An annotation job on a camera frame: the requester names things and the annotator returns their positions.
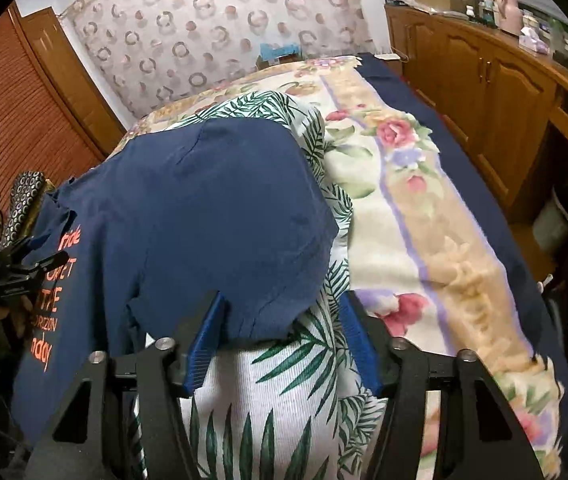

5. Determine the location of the floral blanket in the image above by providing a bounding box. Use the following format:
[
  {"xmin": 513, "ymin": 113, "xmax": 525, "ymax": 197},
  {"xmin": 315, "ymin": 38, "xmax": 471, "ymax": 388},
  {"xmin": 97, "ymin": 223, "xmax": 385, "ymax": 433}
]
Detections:
[{"xmin": 124, "ymin": 55, "xmax": 564, "ymax": 480}]

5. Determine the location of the wooden louvered wardrobe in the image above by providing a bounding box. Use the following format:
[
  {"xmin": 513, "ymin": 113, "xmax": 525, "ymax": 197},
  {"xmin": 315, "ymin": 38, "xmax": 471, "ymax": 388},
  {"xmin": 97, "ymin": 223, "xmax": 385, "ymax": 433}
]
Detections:
[{"xmin": 0, "ymin": 0, "xmax": 127, "ymax": 281}]

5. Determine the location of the navy bed sheet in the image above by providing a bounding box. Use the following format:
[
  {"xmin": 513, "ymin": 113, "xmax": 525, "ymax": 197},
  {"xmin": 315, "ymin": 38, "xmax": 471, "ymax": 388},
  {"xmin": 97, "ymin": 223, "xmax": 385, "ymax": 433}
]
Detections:
[{"xmin": 356, "ymin": 52, "xmax": 568, "ymax": 480}]

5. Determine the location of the grey trash bin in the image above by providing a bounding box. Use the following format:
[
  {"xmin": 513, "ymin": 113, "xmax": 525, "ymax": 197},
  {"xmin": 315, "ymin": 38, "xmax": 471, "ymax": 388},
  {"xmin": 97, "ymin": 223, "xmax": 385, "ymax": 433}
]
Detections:
[{"xmin": 531, "ymin": 187, "xmax": 568, "ymax": 256}]

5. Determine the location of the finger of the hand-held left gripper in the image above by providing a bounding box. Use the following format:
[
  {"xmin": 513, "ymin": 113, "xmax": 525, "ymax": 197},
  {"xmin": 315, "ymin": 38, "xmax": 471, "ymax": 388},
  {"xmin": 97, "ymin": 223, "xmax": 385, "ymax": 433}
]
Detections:
[
  {"xmin": 23, "ymin": 251, "xmax": 81, "ymax": 275},
  {"xmin": 11, "ymin": 232, "xmax": 54, "ymax": 257}
]

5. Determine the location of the purple tissue pack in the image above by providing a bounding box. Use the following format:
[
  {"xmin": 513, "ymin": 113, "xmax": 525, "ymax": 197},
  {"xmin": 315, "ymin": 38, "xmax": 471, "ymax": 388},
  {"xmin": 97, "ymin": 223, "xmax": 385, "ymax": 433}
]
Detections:
[{"xmin": 518, "ymin": 27, "xmax": 550, "ymax": 56}]

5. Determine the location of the blue item by headboard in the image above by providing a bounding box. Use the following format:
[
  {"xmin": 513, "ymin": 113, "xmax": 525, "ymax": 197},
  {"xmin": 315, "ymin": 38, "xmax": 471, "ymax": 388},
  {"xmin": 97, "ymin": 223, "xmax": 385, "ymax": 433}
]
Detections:
[{"xmin": 258, "ymin": 42, "xmax": 302, "ymax": 66}]

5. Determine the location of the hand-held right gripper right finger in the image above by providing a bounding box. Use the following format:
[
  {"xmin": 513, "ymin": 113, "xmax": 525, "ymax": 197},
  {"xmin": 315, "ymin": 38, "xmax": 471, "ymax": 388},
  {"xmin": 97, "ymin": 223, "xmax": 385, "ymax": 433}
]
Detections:
[{"xmin": 339, "ymin": 292, "xmax": 547, "ymax": 480}]

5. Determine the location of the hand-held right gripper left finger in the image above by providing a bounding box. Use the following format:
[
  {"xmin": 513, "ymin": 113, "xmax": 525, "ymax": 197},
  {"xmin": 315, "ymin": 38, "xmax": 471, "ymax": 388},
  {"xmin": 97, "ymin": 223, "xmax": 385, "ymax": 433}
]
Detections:
[{"xmin": 26, "ymin": 290, "xmax": 228, "ymax": 480}]

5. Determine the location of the navy t-shirt with orange print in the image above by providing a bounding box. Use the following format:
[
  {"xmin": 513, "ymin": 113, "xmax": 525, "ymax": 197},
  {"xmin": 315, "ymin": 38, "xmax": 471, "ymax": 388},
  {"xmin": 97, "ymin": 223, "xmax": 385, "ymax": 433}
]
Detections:
[{"xmin": 11, "ymin": 120, "xmax": 339, "ymax": 446}]

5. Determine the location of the circle pattern headboard cloth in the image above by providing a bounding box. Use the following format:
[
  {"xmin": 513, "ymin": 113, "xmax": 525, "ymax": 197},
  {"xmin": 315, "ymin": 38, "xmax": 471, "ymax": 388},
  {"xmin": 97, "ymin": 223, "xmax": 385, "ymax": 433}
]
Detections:
[{"xmin": 61, "ymin": 0, "xmax": 377, "ymax": 118}]

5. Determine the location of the dotted pattern cushion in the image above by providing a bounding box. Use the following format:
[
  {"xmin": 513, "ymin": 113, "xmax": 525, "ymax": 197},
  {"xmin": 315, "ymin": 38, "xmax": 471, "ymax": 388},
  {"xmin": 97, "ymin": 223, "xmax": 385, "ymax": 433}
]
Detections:
[{"xmin": 0, "ymin": 171, "xmax": 49, "ymax": 248}]

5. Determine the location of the wooden cabinet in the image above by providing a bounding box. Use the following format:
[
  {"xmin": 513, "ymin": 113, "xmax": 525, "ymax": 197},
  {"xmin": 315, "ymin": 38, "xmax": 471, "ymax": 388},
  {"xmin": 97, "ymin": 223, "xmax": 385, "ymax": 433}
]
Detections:
[{"xmin": 384, "ymin": 2, "xmax": 568, "ymax": 226}]

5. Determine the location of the leaf print blanket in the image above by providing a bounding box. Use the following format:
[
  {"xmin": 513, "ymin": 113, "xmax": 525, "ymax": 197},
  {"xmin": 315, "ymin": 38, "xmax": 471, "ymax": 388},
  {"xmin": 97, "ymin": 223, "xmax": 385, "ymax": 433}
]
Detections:
[{"xmin": 129, "ymin": 89, "xmax": 389, "ymax": 480}]

